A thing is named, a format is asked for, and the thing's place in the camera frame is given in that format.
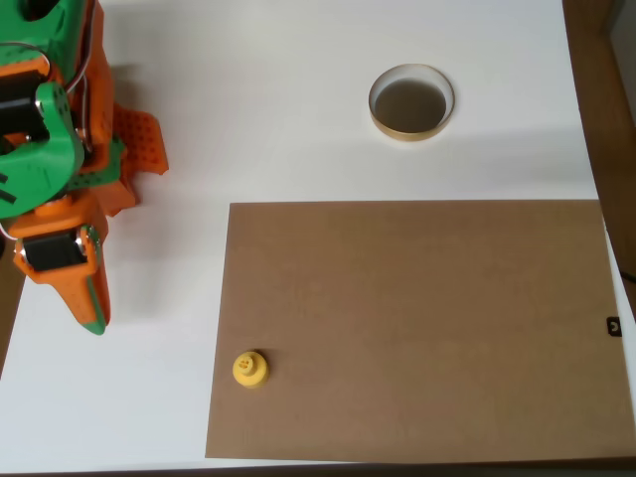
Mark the small black tag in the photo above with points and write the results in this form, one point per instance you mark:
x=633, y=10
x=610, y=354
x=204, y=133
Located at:
x=614, y=326

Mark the brown rectangular board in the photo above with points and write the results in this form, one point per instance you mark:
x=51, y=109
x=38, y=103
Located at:
x=412, y=328

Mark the yellow round plastic piece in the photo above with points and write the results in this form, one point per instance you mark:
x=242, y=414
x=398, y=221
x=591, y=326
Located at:
x=251, y=370

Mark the white table sheet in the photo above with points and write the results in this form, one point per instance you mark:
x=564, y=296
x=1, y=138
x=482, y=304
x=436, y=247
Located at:
x=298, y=99

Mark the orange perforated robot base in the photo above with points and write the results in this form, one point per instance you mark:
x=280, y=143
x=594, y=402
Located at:
x=144, y=141

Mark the green orange robot arm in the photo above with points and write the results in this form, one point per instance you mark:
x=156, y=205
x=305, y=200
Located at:
x=30, y=164

